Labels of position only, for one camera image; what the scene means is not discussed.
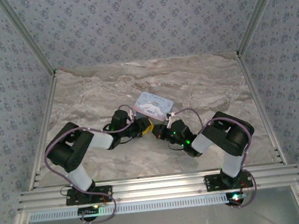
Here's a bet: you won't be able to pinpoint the blue cartoon print tin box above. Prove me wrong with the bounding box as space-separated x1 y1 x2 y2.
132 89 176 124

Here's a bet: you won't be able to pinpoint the aluminium mounting rails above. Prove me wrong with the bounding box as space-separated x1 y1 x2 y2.
15 163 299 212

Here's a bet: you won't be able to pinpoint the right controller board green light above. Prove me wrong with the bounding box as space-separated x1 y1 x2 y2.
225 191 248 206

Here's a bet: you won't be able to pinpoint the controller board green light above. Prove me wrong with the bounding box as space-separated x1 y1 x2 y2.
225 191 248 206
77 205 101 218

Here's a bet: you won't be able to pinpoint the left controller board green light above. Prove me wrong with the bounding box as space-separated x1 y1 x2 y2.
77 205 101 218

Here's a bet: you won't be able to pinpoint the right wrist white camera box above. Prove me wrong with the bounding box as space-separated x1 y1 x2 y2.
166 111 178 128

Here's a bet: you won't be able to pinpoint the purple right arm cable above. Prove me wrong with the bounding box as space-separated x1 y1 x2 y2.
172 102 254 181

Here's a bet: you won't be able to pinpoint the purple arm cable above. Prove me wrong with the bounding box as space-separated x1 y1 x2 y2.
40 103 143 200
172 102 254 181

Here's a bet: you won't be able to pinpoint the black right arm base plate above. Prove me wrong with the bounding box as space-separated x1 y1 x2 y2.
202 170 254 193

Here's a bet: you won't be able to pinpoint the white slotted cable duct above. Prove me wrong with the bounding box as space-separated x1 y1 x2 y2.
29 192 232 223

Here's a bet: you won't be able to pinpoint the aluminium table side rail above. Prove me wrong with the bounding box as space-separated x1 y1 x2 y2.
235 49 288 168
18 72 69 192

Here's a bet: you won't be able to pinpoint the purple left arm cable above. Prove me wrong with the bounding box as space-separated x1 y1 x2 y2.
40 103 143 200

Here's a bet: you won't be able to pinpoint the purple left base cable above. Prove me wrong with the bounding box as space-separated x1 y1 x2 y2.
78 188 119 224

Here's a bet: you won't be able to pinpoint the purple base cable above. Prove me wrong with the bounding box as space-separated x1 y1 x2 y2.
227 169 260 210
78 188 119 224

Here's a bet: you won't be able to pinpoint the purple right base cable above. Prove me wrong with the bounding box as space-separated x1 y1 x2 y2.
227 169 260 210

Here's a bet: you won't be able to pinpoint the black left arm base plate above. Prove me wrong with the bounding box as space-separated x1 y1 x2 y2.
64 184 114 207

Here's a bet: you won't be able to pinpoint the aluminium frame post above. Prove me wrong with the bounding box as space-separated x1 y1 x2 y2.
230 0 290 57
0 0 57 79

